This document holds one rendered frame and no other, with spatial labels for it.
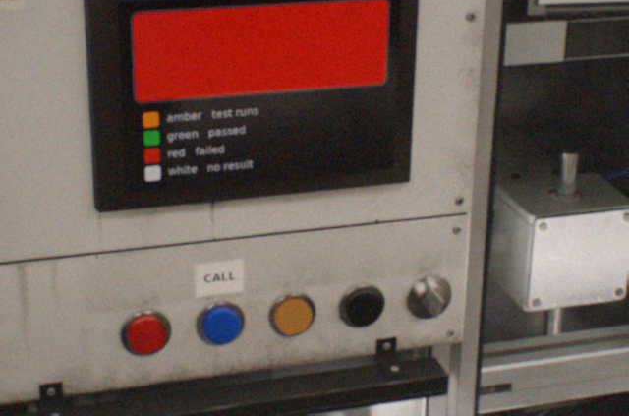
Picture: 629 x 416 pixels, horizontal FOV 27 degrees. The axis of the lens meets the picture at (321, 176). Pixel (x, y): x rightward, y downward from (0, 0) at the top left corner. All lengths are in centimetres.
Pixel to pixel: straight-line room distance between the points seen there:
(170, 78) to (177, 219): 12
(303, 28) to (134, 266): 23
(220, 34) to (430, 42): 18
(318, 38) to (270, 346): 27
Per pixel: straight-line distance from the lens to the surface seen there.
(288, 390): 108
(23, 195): 100
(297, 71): 98
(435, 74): 104
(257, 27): 96
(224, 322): 106
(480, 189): 111
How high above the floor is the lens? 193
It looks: 22 degrees down
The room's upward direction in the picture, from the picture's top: 1 degrees clockwise
